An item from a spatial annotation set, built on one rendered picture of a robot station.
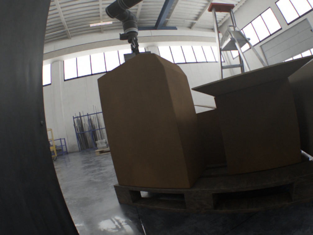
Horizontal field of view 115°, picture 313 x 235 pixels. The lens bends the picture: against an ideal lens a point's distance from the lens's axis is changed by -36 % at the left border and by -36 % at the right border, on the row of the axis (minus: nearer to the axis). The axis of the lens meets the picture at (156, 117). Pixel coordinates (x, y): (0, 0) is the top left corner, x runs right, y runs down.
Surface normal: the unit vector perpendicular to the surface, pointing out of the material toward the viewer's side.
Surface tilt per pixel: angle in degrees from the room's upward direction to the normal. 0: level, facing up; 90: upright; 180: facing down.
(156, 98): 90
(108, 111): 90
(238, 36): 76
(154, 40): 90
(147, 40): 90
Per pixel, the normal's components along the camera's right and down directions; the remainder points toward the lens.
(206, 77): 0.25, -0.11
